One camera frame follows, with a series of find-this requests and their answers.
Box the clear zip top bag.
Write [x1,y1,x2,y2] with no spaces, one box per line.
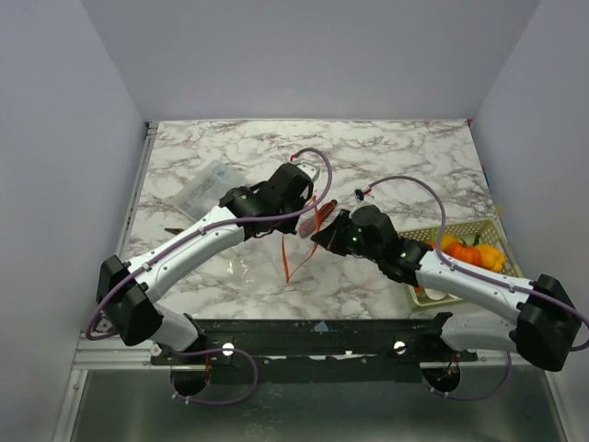
[220,195,341,296]

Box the yellow toy bell pepper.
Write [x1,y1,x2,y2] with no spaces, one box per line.
[476,244,506,273]

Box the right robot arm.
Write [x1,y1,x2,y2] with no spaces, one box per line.
[311,205,582,372]

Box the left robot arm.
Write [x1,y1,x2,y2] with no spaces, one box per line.
[97,162,319,364]

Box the red black utility knife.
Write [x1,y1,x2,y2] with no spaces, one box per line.
[298,199,338,238]

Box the white toy garlic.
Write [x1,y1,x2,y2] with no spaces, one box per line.
[419,287,447,303]

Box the orange toy pumpkin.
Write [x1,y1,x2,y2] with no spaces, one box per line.
[447,242,481,266]

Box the beige plastic basket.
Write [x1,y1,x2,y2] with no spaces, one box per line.
[405,218,523,310]

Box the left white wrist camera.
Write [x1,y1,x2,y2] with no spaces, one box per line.
[293,160,320,183]

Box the black mounting rail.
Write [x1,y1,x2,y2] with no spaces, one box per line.
[151,313,478,384]

